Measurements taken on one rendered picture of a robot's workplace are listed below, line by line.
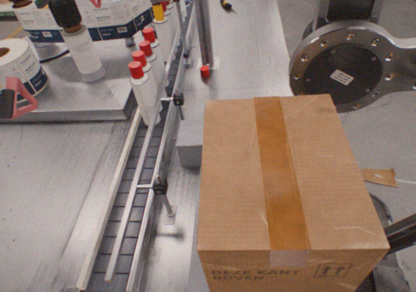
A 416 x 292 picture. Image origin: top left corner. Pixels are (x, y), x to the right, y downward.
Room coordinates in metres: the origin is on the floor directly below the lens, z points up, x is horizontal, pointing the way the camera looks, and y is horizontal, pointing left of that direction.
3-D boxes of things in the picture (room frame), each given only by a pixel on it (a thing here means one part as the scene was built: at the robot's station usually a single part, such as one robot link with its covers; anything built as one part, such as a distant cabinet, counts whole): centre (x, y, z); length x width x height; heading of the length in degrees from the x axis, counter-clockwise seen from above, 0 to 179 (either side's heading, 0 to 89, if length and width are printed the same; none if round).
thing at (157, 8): (0.96, 0.10, 1.09); 0.03 x 0.01 x 0.06; 80
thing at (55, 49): (1.29, 0.67, 0.89); 0.31 x 0.31 x 0.01
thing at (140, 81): (0.68, 0.16, 0.98); 0.05 x 0.05 x 0.20
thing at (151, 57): (0.79, 0.14, 0.98); 0.05 x 0.05 x 0.20
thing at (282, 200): (0.29, -0.10, 0.99); 0.30 x 0.24 x 0.27; 172
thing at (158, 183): (0.39, 0.14, 0.91); 0.07 x 0.03 x 0.16; 80
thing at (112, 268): (0.73, 0.12, 0.95); 1.07 x 0.01 x 0.01; 170
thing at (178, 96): (0.68, 0.09, 0.91); 0.07 x 0.03 x 0.16; 80
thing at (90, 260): (0.74, 0.19, 0.90); 1.07 x 0.01 x 0.02; 170
